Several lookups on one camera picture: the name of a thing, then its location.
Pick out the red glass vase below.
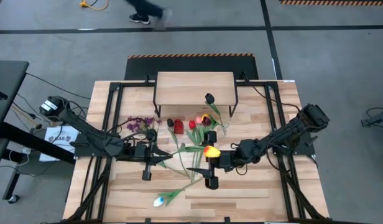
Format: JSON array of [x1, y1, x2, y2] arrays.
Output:
[[173, 119, 185, 135]]

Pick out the yellow extension cord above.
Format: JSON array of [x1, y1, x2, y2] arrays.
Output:
[[79, 0, 109, 11]]

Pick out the orange yellow tulip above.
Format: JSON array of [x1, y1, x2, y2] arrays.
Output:
[[174, 144, 221, 159]]

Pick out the black yellow hazard strip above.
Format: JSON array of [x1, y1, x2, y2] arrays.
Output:
[[280, 0, 383, 6]]

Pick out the dark red tulip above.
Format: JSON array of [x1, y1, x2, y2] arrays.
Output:
[[202, 117, 225, 131]]

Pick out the pink tulip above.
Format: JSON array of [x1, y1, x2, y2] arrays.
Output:
[[194, 116, 206, 177]]

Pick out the black hazard-edged floor mat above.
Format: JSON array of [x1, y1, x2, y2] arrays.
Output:
[[124, 53, 259, 81]]

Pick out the purple flower sprig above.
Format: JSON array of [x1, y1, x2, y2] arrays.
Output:
[[126, 116, 164, 147]]

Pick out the wooden shelf black legs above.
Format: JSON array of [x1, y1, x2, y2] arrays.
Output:
[[152, 71, 239, 118]]

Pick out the black desk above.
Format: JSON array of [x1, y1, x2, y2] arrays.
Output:
[[0, 60, 76, 205]]

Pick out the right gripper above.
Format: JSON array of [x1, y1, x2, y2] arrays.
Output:
[[185, 130, 242, 190]]

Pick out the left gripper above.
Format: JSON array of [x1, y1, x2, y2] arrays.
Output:
[[134, 129, 173, 181]]

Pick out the white paper sheet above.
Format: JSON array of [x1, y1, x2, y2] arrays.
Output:
[[39, 125, 80, 162]]

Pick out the person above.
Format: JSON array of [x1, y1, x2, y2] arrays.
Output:
[[124, 0, 173, 31]]

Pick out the black table frame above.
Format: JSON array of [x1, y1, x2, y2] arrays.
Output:
[[65, 74, 331, 223]]

